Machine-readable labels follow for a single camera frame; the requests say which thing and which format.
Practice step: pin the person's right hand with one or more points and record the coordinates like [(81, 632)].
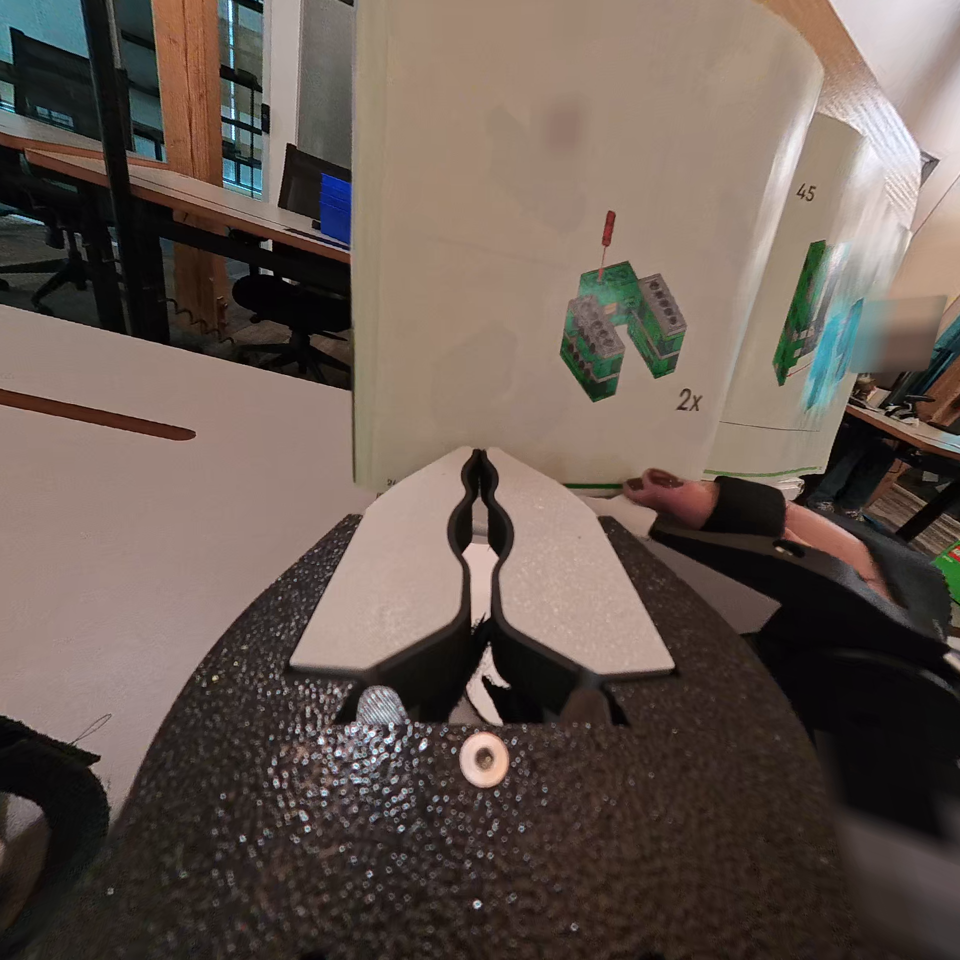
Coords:
[(667, 491)]

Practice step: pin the green toy set box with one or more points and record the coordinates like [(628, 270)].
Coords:
[(949, 570)]

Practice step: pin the black office chair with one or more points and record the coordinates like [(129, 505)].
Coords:
[(285, 300), (60, 225)]

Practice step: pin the black metal pole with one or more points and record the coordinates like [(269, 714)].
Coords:
[(112, 150)]

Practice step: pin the wooden pillar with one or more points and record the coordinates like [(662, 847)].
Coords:
[(187, 150)]

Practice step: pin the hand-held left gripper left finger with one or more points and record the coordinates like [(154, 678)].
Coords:
[(375, 592)]

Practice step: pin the grey office desk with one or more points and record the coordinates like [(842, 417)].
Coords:
[(187, 199), (915, 431)]

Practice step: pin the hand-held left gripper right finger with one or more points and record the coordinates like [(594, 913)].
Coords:
[(577, 592)]

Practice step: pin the building instruction booklet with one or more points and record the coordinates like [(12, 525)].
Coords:
[(525, 225)]

